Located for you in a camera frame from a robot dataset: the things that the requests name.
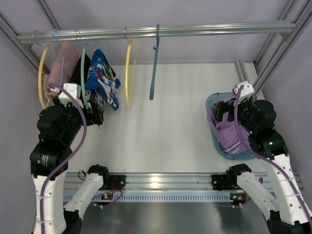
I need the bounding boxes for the purple trousers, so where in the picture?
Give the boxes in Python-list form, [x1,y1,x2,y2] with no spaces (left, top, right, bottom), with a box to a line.
[206,93,254,160]

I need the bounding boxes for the teal plastic hanger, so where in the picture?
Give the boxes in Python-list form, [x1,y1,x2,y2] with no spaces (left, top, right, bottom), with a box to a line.
[149,24,159,100]

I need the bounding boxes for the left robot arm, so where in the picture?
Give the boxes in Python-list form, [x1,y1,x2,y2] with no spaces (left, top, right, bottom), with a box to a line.
[30,101,109,234]

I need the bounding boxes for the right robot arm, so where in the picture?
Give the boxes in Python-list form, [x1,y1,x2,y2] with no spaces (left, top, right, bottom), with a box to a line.
[211,97,312,234]

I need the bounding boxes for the mint green plastic hanger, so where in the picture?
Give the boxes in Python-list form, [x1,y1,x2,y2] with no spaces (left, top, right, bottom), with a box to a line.
[80,42,91,110]

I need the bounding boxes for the yellow plastic hanger right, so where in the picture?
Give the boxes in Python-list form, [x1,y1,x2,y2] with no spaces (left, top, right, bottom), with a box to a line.
[125,39,140,107]

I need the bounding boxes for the yellow plastic hanger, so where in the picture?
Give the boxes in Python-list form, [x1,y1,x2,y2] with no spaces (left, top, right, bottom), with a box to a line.
[125,39,140,107]
[38,43,51,109]

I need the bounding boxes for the yellow plastic hanger left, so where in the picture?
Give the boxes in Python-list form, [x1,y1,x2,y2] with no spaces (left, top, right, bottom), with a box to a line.
[38,43,51,109]

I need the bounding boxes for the pink trousers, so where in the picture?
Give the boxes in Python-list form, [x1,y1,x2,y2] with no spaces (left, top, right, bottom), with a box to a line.
[43,41,81,97]

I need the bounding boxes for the teal transparent plastic tub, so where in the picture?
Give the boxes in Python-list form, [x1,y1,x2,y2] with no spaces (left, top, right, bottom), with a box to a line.
[206,92,259,161]

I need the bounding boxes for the blue red white shorts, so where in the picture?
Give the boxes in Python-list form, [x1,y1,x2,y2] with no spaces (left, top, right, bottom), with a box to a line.
[85,49,121,111]

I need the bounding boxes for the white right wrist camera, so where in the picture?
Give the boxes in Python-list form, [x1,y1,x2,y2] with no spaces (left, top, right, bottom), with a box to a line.
[233,81,254,104]

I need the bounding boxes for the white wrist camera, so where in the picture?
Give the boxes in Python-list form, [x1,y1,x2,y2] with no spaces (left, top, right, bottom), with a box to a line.
[233,81,254,104]
[50,83,83,108]

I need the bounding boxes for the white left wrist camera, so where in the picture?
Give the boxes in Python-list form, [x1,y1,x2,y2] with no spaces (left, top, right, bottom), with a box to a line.
[50,83,83,108]

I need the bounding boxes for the black trousers with drawstring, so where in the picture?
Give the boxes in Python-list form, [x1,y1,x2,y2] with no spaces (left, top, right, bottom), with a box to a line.
[70,56,90,85]

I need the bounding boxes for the light blue wire hanger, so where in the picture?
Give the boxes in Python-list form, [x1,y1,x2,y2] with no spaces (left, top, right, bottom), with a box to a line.
[48,29,81,86]

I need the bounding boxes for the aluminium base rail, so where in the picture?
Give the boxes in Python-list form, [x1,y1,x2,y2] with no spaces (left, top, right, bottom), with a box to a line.
[63,172,304,192]

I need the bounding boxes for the slotted cable duct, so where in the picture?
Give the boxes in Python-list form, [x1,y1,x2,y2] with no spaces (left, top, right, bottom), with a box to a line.
[63,192,247,203]

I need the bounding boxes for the aluminium hanging rail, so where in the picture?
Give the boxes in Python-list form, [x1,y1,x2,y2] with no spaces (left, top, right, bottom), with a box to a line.
[17,20,296,44]

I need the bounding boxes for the aluminium frame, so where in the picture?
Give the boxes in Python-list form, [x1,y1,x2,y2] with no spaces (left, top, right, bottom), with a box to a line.
[0,0,312,93]

